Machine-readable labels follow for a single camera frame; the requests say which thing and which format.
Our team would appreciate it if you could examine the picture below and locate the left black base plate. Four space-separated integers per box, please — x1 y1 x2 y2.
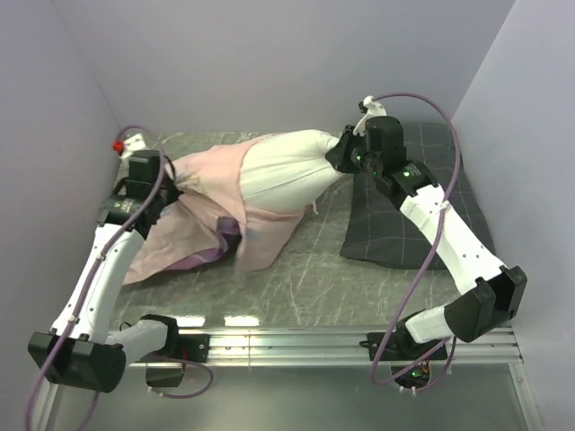
175 333 210 364

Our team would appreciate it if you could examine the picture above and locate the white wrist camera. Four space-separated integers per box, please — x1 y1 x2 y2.
353 95 387 136
112 133 148 160

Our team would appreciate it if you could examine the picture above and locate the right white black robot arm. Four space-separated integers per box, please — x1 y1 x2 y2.
325 116 527 359

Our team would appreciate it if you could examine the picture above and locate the aluminium mounting rail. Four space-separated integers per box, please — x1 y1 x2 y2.
26 325 535 431

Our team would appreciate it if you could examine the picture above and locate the black box under rail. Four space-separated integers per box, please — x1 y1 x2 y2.
145 363 185 389

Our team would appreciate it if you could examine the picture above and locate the white pillow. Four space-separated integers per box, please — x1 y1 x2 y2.
239 129 342 214

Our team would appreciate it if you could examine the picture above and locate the grey checked pillow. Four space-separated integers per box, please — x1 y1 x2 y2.
340 123 495 269

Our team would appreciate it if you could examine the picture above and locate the pink princess print pillowcase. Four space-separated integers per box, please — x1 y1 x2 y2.
123 135 305 285

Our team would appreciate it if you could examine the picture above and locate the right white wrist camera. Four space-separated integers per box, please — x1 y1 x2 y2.
353 95 387 136

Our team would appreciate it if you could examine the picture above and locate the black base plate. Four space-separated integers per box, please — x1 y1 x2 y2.
175 333 210 364
358 332 448 362

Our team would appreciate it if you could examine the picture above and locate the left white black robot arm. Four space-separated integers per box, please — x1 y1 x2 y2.
28 149 181 393

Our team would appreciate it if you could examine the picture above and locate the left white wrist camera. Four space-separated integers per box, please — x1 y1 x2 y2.
112 133 148 160

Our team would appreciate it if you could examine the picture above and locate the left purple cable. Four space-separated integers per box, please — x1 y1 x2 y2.
22 125 215 431

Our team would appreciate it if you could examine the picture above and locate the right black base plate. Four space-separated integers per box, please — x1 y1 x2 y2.
358 332 448 362

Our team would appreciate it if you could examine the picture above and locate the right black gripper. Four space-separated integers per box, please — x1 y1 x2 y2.
328 124 384 178

